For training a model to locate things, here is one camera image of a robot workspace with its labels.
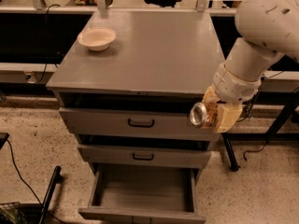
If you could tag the cream ceramic bowl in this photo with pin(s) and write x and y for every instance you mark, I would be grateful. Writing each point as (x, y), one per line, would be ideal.
(97, 38)

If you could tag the grey top drawer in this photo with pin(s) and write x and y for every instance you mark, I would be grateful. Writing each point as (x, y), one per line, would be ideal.
(134, 124)

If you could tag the grey drawer cabinet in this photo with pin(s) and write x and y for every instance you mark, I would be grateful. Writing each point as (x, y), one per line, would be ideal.
(161, 61)

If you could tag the grey open bottom drawer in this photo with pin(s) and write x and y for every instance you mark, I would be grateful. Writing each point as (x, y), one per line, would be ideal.
(128, 194)

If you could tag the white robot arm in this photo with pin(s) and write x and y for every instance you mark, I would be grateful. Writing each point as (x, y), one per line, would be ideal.
(269, 30)

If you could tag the grey middle drawer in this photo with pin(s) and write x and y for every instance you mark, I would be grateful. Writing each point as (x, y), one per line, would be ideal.
(146, 156)

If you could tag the wire basket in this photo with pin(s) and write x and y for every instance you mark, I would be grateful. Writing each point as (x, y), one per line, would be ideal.
(11, 213)

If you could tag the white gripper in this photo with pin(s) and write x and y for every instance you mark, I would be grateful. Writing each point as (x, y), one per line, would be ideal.
(233, 88)

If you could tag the black table leg frame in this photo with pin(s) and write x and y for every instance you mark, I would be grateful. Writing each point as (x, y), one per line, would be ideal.
(289, 101)

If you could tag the black stand leg left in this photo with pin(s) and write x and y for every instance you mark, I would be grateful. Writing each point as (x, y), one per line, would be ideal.
(55, 179)

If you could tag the orange soda can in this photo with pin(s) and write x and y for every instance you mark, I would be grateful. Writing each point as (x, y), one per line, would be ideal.
(204, 115)

